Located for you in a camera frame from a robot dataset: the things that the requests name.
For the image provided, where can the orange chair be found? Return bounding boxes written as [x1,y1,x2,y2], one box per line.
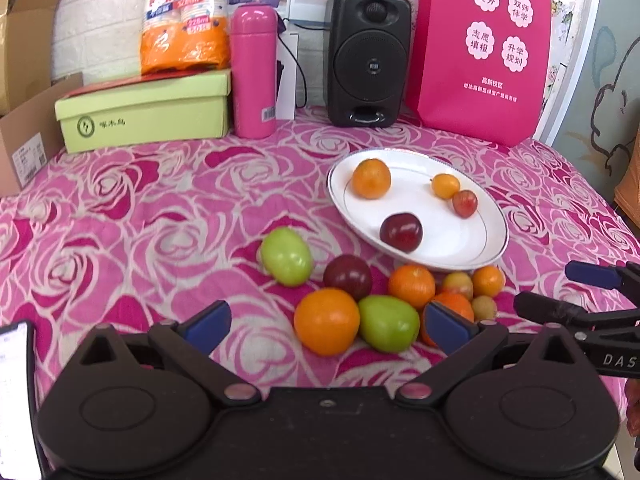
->
[614,136,640,228]

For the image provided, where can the black speaker cable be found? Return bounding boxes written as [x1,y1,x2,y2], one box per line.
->
[275,13,331,110]

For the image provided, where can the orange behind right finger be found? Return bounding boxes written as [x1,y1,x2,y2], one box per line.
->
[421,292,474,348]

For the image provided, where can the red flat folder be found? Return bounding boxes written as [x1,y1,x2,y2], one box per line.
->
[65,70,205,98]

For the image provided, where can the small orange right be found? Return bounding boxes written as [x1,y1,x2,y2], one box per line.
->
[472,266,506,298]

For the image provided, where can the orange on plate far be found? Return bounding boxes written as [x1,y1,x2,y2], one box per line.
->
[352,158,392,200]

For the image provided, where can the dark red plum on plate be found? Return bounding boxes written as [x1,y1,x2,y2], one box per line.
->
[378,212,423,252]

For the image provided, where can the paper cup pack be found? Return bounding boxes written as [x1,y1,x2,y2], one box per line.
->
[140,0,231,75]

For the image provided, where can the smartphone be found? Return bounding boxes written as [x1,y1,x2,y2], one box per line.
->
[0,321,46,480]

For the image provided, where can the cardboard box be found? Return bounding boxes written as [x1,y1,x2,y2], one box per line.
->
[1,0,82,197]

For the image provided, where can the black speaker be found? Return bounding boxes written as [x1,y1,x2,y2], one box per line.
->
[323,0,411,128]

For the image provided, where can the pink tote bag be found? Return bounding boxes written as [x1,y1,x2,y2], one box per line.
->
[406,0,551,146]

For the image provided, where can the pink thermos bottle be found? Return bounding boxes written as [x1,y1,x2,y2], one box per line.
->
[230,4,278,140]

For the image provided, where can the small red fruit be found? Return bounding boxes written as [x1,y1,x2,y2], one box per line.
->
[451,190,478,219]

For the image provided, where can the green shoe box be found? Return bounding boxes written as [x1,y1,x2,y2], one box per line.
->
[54,70,231,153]

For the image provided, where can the tangerine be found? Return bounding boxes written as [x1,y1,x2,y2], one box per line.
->
[387,264,436,311]

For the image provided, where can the white round plate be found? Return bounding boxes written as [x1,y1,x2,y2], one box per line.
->
[326,148,509,271]

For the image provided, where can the white box behind thermos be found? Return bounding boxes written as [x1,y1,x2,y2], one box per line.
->
[276,32,299,120]

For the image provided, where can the small yellow-orange fruit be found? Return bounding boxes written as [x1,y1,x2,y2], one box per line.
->
[431,174,460,200]

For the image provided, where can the green fruit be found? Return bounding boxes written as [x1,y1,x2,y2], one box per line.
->
[358,295,420,353]
[259,226,314,287]

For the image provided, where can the dark red plum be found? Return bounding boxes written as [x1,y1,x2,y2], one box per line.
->
[323,255,373,301]
[378,212,423,252]

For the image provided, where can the large orange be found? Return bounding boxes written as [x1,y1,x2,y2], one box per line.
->
[293,288,360,356]

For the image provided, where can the red-yellow small peach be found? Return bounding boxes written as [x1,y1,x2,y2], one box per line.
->
[440,271,474,301]

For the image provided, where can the pink floral tablecloth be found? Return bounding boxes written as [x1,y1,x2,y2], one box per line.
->
[1,108,639,394]

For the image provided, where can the small tan longan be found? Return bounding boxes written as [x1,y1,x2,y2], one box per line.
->
[471,296,498,322]

